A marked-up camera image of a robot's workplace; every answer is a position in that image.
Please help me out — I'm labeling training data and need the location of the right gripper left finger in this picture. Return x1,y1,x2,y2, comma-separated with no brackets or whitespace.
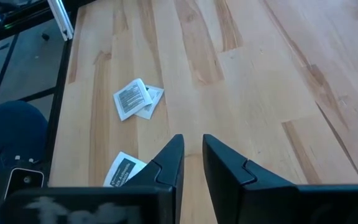
0,133,185,224

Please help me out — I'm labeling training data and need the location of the person's leg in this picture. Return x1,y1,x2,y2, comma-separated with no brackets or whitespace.
0,100,48,194

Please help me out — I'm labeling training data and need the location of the silver aluminium bar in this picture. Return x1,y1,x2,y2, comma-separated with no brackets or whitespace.
47,0,75,42

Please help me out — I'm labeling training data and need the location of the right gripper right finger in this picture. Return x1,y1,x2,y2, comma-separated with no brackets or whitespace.
202,133,358,224

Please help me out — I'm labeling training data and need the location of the antiseptic wipe packet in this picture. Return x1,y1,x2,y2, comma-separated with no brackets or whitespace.
103,151,149,187
134,84,165,121
112,77,154,122

